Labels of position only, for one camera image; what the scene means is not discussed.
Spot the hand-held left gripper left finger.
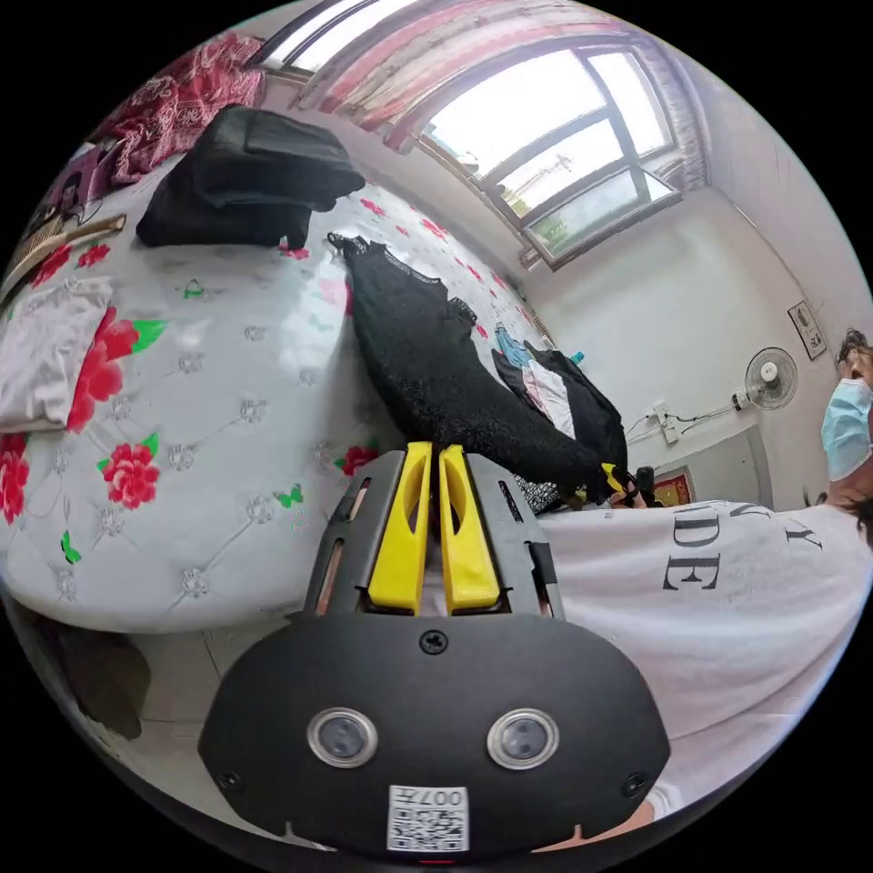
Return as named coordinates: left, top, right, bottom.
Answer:
left=366, top=441, right=435, bottom=612

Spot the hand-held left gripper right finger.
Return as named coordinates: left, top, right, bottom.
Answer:
left=438, top=444, right=503, bottom=615

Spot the black lace skirt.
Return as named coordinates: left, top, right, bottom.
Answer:
left=326, top=231, right=630, bottom=507

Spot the red framed picture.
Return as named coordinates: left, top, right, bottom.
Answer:
left=653, top=466, right=697, bottom=507

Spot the pile of mixed clothes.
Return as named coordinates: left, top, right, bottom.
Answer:
left=490, top=326, right=627, bottom=453

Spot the person's body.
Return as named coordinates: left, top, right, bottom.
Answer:
left=537, top=326, right=873, bottom=821

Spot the bed with flowered quilt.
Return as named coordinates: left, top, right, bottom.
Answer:
left=0, top=88, right=568, bottom=637

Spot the window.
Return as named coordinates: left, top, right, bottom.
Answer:
left=414, top=42, right=685, bottom=268

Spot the pile of black clothes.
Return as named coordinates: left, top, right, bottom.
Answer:
left=135, top=105, right=367, bottom=252

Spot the white folded garment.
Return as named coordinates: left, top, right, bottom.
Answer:
left=0, top=275, right=115, bottom=433

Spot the pink striped curtain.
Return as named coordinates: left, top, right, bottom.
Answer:
left=291, top=18, right=714, bottom=196

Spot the red patterned blanket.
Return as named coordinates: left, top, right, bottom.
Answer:
left=86, top=30, right=268, bottom=186

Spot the white wall socket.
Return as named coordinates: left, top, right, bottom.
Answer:
left=624, top=402, right=685, bottom=446

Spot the white wall fan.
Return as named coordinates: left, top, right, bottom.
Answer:
left=732, top=346, right=800, bottom=413

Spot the framed wall picture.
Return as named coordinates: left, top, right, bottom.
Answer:
left=787, top=299, right=828, bottom=362

